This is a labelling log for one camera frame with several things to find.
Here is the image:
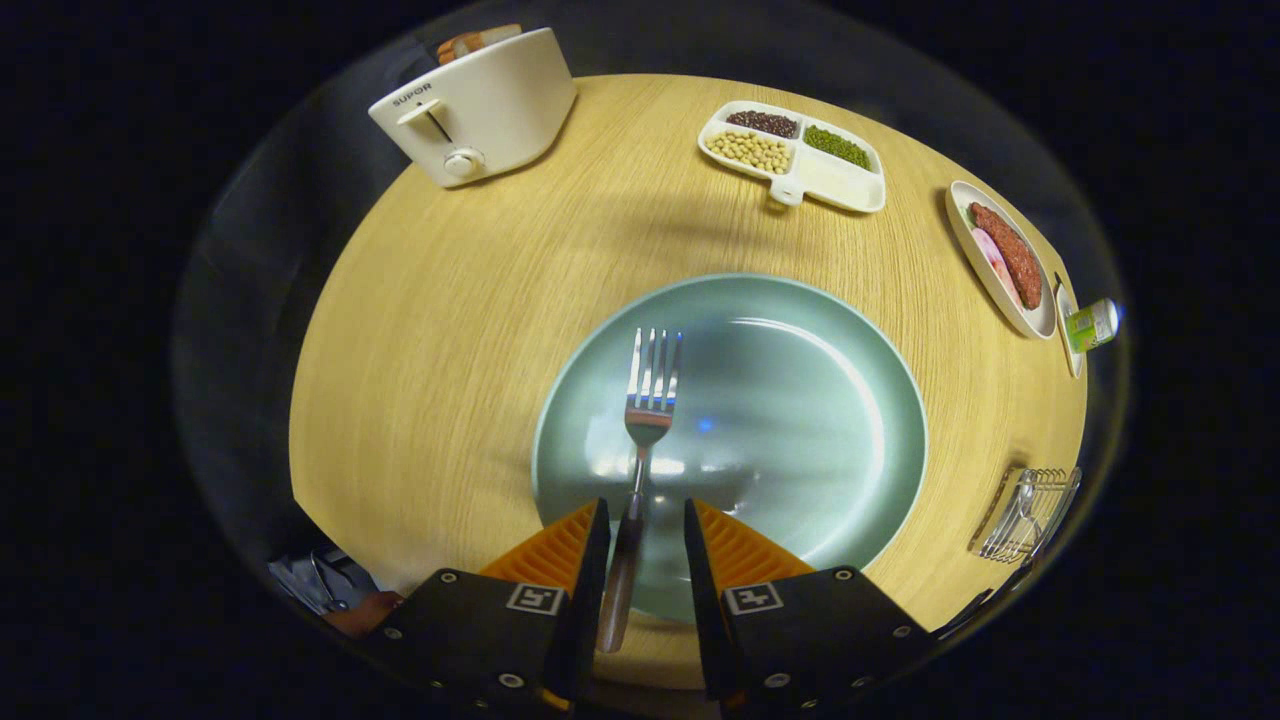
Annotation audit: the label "large pale green plate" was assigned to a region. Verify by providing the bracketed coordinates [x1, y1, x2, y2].
[531, 273, 929, 623]

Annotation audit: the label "pink ham slices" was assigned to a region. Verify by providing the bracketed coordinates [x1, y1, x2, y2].
[968, 226, 1023, 306]

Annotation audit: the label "brown grilled steak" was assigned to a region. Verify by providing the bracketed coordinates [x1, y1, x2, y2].
[968, 202, 1044, 310]

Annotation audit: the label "toasted bread slice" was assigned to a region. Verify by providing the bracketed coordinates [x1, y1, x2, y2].
[436, 24, 523, 66]

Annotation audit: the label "pile of dark red beans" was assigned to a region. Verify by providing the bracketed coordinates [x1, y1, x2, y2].
[726, 110, 800, 139]

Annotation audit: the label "pile of yellow soybeans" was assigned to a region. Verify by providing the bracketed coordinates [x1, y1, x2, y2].
[705, 130, 793, 175]

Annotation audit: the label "pile of green beans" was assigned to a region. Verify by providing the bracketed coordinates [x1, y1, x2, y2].
[803, 124, 872, 169]

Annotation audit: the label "small green label bottle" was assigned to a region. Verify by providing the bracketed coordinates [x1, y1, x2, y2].
[1064, 297, 1121, 354]

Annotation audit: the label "white toaster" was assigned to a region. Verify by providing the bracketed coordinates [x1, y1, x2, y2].
[368, 27, 578, 189]

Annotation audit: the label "white oval meat plate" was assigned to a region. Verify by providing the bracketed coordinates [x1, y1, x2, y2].
[945, 180, 1058, 341]

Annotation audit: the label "white divided tray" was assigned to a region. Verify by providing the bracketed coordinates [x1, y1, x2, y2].
[697, 100, 888, 214]

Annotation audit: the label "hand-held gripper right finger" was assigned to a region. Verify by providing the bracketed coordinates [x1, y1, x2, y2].
[683, 497, 936, 716]

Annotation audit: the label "person's grey clothing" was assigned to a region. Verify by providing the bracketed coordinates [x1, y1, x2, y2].
[268, 545, 406, 639]

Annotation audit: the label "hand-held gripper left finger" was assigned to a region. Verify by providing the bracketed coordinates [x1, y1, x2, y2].
[365, 497, 612, 716]

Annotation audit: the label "metal wire rack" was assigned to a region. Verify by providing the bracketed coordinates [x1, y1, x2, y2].
[967, 465, 1083, 564]

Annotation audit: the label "metal fork wooden handle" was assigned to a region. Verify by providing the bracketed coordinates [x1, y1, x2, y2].
[597, 328, 685, 654]

